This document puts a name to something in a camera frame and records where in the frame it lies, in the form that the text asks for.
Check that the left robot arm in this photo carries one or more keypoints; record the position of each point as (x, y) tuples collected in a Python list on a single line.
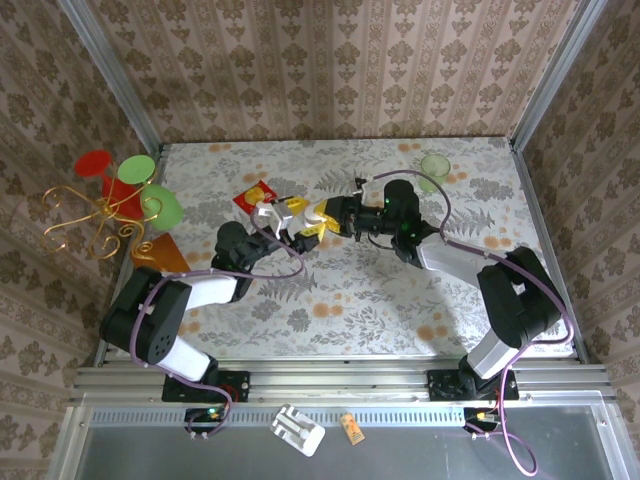
[(150, 315)]

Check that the red snack packet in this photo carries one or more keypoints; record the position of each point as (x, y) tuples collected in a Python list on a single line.
[(250, 196)]

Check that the green transparent plastic cup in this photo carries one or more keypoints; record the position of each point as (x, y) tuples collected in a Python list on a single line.
[(430, 167)]

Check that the orange wooden rack base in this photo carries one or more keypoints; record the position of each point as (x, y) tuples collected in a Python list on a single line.
[(167, 255)]

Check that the green plastic wine glass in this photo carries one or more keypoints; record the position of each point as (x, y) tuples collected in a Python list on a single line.
[(164, 210)]

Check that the red plastic wine glass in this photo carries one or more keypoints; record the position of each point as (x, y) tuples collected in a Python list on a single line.
[(120, 197)]

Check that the white plastic moulded tray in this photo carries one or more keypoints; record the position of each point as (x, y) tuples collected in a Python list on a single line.
[(297, 430)]

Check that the small orange packet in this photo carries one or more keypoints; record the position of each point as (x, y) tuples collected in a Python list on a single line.
[(352, 429)]

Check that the grey metal panel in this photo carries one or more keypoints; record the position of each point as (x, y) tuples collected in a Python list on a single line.
[(425, 455)]

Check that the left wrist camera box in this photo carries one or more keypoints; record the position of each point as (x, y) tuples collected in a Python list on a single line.
[(272, 216)]

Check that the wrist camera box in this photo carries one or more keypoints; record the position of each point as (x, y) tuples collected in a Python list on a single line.
[(272, 216), (365, 187)]

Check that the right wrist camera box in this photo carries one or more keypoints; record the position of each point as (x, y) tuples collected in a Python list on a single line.
[(365, 187)]

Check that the aluminium side rail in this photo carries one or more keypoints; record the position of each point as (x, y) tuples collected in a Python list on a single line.
[(542, 225)]

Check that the aluminium front rail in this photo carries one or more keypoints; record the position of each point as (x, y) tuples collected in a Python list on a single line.
[(350, 380)]

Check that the aluminium frame post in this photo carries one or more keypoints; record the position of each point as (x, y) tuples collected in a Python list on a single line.
[(555, 75), (115, 75)]

